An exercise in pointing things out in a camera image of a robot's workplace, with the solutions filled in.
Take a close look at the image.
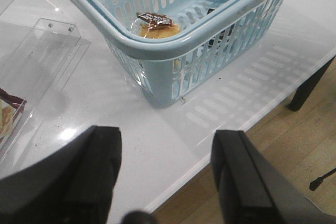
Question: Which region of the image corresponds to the brown cracker snack packet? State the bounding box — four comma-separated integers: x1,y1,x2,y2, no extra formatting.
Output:
1,89,27,147

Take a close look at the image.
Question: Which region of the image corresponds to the black table leg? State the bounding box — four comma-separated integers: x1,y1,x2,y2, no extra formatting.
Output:
288,56,335,112

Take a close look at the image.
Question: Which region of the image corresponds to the packaged bread with brown label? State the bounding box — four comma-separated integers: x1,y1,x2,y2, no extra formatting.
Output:
130,12,181,39

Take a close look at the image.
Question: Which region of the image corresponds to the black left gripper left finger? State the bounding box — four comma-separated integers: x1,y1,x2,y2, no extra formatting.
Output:
1,126,122,223

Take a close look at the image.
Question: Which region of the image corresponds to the clear acrylic display shelf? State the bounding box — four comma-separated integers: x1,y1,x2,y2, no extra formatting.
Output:
1,0,90,176

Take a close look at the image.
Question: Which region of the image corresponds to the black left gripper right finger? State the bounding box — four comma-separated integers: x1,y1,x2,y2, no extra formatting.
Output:
211,130,335,223

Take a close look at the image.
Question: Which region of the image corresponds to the light blue plastic basket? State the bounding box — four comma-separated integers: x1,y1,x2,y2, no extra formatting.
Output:
71,0,284,106

